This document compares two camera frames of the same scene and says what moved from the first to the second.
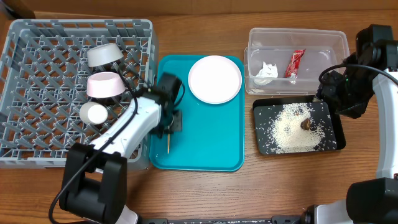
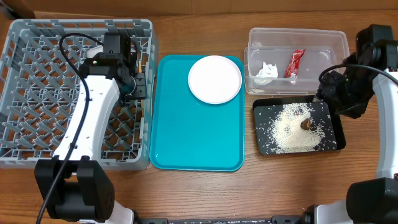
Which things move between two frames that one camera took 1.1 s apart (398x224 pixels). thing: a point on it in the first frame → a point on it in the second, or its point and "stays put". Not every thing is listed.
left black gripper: x=177 y=125 → x=140 y=92
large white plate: x=214 y=79 stays put
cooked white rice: x=290 y=137 stays put
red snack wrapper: x=292 y=70 stays put
